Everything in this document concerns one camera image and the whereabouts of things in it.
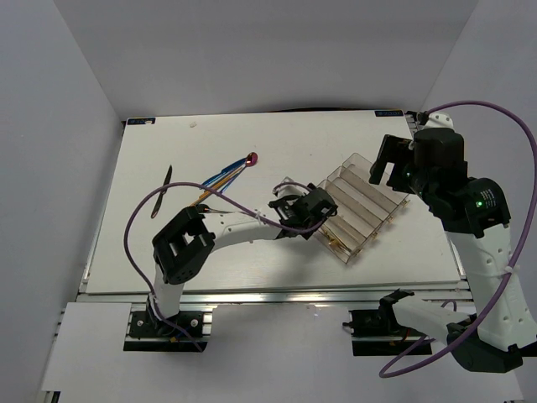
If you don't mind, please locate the gold fork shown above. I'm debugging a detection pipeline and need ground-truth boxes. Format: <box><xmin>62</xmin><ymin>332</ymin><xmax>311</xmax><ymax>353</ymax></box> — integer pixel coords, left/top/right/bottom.
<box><xmin>326</xmin><ymin>235</ymin><xmax>348</xmax><ymax>251</ymax></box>

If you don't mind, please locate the iridescent purple spoon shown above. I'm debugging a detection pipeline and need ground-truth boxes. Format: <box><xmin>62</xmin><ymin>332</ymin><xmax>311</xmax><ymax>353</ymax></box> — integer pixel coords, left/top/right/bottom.
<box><xmin>202</xmin><ymin>152</ymin><xmax>258</xmax><ymax>192</ymax></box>

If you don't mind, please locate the black knife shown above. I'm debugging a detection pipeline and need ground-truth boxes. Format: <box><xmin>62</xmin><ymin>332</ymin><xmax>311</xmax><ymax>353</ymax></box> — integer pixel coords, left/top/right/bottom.
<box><xmin>150</xmin><ymin>165</ymin><xmax>173</xmax><ymax>219</ymax></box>

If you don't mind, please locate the black spoon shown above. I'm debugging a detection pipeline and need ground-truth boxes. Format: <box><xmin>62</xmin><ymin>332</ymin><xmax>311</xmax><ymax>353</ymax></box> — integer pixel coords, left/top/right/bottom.
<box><xmin>196</xmin><ymin>203</ymin><xmax>246</xmax><ymax>216</ymax></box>

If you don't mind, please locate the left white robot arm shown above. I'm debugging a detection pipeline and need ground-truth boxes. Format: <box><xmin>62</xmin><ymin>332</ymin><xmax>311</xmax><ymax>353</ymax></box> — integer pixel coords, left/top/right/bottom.
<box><xmin>148</xmin><ymin>180</ymin><xmax>337</xmax><ymax>335</ymax></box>

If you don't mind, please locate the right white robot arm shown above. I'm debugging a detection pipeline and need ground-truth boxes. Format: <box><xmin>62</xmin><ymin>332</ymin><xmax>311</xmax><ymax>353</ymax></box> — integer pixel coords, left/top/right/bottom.
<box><xmin>369</xmin><ymin>113</ymin><xmax>536</xmax><ymax>378</ymax></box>

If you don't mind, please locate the right blue corner sticker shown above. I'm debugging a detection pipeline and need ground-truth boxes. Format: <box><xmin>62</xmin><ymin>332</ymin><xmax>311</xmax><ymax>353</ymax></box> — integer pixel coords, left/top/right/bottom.
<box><xmin>374</xmin><ymin>110</ymin><xmax>404</xmax><ymax>118</ymax></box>

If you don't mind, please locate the blue corner sticker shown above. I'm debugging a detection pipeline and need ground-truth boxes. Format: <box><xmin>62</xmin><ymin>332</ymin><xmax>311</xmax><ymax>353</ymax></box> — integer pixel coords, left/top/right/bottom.
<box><xmin>374</xmin><ymin>110</ymin><xmax>404</xmax><ymax>118</ymax></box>
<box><xmin>126</xmin><ymin>117</ymin><xmax>156</xmax><ymax>125</ymax></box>

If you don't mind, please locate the clear four-slot utensil organizer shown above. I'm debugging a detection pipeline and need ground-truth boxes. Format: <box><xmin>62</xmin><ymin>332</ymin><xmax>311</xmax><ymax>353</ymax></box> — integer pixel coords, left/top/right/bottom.
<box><xmin>315</xmin><ymin>153</ymin><xmax>409</xmax><ymax>264</ymax></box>

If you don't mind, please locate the blue knife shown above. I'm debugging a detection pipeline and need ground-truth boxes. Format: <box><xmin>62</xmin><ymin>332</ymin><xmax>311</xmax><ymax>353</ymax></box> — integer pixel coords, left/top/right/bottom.
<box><xmin>202</xmin><ymin>160</ymin><xmax>246</xmax><ymax>192</ymax></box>

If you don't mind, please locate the blue chopstick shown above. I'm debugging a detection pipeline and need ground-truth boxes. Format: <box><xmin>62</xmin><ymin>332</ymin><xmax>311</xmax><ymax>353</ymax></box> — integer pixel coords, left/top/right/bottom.
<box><xmin>219</xmin><ymin>166</ymin><xmax>246</xmax><ymax>193</ymax></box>

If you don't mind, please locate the orange chopstick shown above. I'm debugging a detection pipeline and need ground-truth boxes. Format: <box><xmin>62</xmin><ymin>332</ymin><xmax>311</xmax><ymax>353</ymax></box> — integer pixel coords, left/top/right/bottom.
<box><xmin>190</xmin><ymin>167</ymin><xmax>242</xmax><ymax>207</ymax></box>

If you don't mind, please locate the left blue corner sticker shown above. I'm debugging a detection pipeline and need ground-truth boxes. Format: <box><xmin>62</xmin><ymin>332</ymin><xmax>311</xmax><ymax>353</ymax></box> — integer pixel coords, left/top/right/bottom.
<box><xmin>126</xmin><ymin>117</ymin><xmax>156</xmax><ymax>125</ymax></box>

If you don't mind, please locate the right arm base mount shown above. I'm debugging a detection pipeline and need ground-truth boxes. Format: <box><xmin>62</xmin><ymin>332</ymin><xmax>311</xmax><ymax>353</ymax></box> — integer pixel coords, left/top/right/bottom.
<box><xmin>342</xmin><ymin>310</ymin><xmax>422</xmax><ymax>358</ymax></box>

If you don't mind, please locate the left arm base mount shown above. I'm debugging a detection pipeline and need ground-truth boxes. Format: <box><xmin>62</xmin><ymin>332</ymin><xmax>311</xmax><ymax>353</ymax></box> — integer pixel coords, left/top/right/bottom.
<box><xmin>123</xmin><ymin>306</ymin><xmax>209</xmax><ymax>353</ymax></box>

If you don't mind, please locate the aluminium table rail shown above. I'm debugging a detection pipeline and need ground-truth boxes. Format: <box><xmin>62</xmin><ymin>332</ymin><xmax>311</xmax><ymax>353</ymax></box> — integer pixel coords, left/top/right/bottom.
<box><xmin>77</xmin><ymin>286</ymin><xmax>467</xmax><ymax>311</ymax></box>

